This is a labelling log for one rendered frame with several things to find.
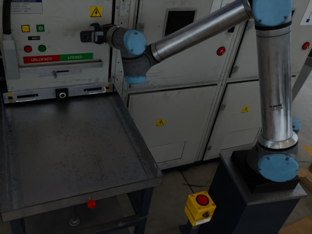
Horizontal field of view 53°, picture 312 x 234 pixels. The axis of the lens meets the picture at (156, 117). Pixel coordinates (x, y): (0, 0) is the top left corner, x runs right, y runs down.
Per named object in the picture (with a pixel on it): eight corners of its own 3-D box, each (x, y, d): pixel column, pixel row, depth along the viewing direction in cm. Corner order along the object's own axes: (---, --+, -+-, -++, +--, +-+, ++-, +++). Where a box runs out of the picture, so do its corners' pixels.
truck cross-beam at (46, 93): (112, 91, 172) (113, 82, 169) (4, 103, 151) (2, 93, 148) (109, 87, 176) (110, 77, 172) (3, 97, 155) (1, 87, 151)
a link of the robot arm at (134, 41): (130, 60, 120) (126, 34, 115) (113, 54, 129) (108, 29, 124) (149, 53, 125) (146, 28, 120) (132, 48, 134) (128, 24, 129)
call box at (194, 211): (210, 222, 123) (217, 205, 117) (192, 227, 120) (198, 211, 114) (200, 205, 128) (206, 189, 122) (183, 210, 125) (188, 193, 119)
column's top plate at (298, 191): (271, 150, 173) (272, 147, 172) (305, 197, 149) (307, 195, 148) (218, 154, 164) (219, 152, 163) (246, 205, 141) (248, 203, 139)
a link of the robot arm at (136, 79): (152, 76, 137) (148, 48, 131) (142, 87, 127) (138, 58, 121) (132, 75, 140) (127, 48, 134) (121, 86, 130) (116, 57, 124)
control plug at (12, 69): (20, 79, 136) (15, 42, 126) (8, 80, 134) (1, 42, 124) (18, 70, 142) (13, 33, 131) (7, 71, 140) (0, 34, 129)
